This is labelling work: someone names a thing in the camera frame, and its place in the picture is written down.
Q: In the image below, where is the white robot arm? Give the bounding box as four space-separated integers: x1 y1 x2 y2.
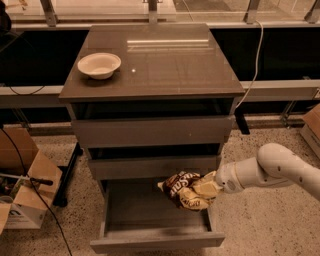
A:
192 143 320 200

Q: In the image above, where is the grey middle drawer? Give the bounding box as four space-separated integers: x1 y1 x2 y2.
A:
88 143 221 180

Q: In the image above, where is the white cable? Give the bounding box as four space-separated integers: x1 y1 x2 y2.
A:
234 20 264 110

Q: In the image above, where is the black cable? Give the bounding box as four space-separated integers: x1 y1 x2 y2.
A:
0 128 74 256

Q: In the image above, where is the grey open bottom drawer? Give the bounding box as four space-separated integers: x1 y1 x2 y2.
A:
90 178 225 254

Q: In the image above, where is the black handled tool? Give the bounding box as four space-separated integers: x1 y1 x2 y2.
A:
0 173 54 186

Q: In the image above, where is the black metal stand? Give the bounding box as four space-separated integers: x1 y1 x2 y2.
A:
53 143 83 207

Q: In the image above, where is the grey top drawer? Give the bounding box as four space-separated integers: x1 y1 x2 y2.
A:
70 99 236 149

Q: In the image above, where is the open cardboard box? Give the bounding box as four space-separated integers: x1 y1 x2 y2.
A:
0 128 62 234

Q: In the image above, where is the cardboard box at right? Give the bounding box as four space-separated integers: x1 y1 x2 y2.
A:
300 104 320 159

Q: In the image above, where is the brown chip bag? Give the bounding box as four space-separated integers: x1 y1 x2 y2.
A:
157 171 215 211

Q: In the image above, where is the white paper bowl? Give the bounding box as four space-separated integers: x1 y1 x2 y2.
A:
77 53 121 80

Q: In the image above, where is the grey drawer cabinet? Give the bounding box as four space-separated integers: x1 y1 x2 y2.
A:
58 23 246 188

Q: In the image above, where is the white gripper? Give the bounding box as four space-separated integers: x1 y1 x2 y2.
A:
192 162 244 200

